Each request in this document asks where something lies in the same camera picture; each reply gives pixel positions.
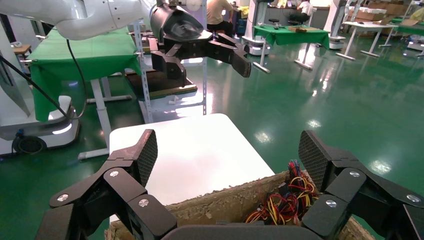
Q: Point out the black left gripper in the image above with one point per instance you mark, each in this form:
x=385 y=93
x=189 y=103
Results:
x=175 y=26

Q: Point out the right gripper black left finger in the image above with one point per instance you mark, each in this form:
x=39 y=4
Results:
x=126 y=185

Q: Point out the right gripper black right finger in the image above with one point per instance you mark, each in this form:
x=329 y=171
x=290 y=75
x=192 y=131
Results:
x=344 y=192

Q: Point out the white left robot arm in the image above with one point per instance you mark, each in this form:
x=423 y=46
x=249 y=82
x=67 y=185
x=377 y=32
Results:
x=99 y=16

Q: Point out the dark wooden board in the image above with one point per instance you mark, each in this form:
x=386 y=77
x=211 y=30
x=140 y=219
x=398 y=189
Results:
x=155 y=82

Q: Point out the person in tan shirt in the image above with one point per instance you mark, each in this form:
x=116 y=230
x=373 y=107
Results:
x=217 y=13

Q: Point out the blue bin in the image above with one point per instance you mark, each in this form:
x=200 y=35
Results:
x=242 y=26

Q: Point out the white perforated metal rack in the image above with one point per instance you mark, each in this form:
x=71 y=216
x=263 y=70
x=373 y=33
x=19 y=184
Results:
x=144 y=86

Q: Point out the black round stool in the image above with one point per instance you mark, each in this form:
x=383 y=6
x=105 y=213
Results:
x=274 y=22

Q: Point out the worn brown cardboard box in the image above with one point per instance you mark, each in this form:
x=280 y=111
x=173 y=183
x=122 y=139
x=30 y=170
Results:
x=225 y=202

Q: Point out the flat cardboard piece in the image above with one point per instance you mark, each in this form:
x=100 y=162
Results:
x=299 y=29

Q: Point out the person in white shirt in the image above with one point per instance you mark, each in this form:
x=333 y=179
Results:
x=304 y=9

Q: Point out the large green tablecloth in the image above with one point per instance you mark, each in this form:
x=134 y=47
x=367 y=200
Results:
x=82 y=56

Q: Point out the white table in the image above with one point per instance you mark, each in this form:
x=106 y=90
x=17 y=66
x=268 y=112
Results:
x=364 y=26

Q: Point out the small wooden side table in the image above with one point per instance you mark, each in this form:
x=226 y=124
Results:
x=22 y=49

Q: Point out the stacked cardboard boxes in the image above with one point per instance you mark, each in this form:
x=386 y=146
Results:
x=366 y=15

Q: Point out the white table leg frame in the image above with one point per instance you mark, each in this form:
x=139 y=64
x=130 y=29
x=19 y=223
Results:
x=103 y=122
x=262 y=58

